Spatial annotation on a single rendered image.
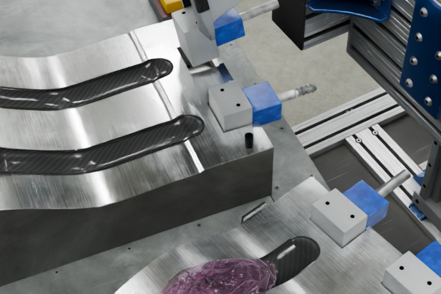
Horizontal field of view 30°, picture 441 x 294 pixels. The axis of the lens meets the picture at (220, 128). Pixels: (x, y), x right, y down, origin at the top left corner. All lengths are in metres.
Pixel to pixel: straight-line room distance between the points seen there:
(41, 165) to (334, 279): 0.34
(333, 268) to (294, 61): 1.51
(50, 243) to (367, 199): 0.35
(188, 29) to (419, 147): 0.99
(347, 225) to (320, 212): 0.03
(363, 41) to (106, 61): 0.45
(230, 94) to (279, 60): 1.40
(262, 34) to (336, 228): 1.59
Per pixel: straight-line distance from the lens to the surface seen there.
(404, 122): 1.93
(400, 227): 1.74
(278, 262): 0.90
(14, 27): 1.28
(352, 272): 0.89
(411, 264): 0.88
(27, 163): 0.94
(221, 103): 0.95
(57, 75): 1.06
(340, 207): 0.91
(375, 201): 0.93
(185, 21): 1.01
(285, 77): 2.31
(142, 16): 1.26
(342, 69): 2.34
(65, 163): 0.95
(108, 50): 1.08
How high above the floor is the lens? 1.60
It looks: 48 degrees down
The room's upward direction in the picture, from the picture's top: 2 degrees counter-clockwise
